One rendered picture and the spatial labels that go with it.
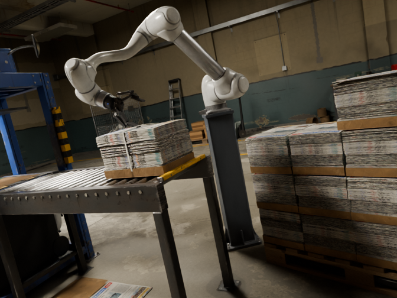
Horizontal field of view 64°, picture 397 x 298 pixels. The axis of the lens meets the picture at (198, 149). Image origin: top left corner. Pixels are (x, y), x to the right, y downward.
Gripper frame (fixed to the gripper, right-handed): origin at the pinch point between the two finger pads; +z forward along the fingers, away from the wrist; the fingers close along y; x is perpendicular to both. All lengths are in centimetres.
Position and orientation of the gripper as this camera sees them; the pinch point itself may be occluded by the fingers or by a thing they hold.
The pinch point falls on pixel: (139, 113)
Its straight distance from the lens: 167.1
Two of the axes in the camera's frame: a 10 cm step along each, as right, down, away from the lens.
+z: 8.7, 3.5, -3.5
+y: -2.3, 9.1, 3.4
